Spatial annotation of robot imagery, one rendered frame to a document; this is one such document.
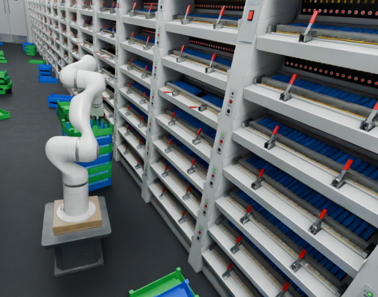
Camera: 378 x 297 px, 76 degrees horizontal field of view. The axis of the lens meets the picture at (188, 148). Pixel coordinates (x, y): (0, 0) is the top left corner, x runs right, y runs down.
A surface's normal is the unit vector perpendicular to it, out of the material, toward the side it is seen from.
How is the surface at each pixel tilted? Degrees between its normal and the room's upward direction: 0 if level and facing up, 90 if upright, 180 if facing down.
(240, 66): 90
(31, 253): 0
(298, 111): 109
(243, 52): 90
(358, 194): 19
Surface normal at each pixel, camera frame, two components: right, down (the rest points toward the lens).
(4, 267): 0.15, -0.89
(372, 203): -0.11, -0.80
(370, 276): -0.82, 0.13
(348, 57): -0.83, 0.41
